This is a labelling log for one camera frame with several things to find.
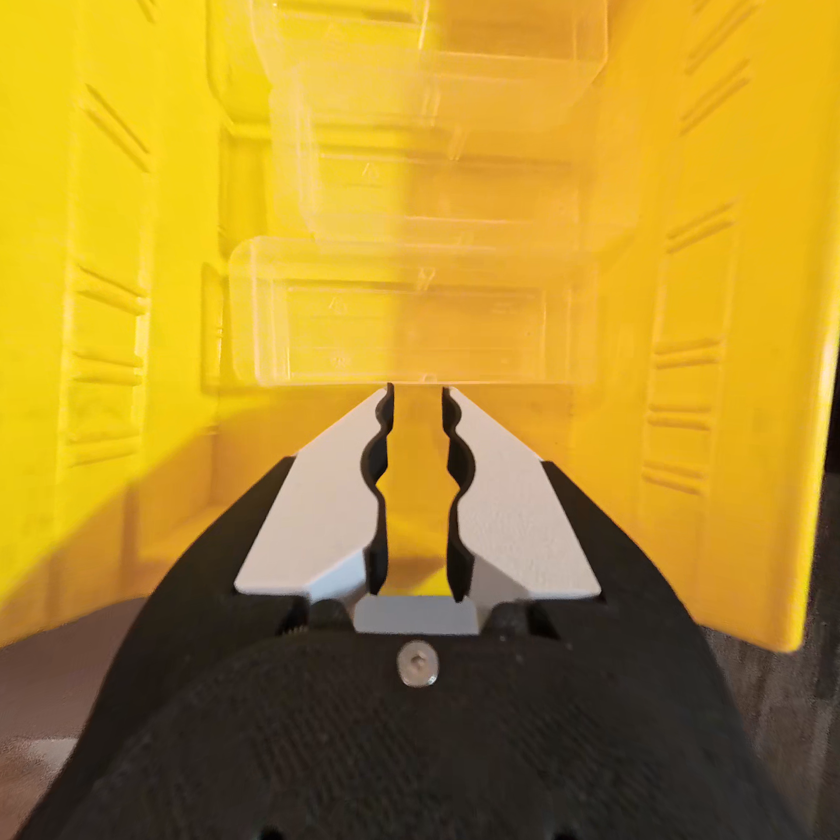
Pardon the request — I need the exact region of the desk with wooden edge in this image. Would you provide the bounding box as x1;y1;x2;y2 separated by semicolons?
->
0;584;840;840

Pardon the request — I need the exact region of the yellow plastic bin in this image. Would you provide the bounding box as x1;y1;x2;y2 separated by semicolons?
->
0;0;840;654

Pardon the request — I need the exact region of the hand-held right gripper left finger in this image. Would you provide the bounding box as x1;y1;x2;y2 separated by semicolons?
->
233;384;395;603

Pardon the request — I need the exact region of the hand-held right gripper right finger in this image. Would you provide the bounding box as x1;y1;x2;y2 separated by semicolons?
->
441;384;602;608

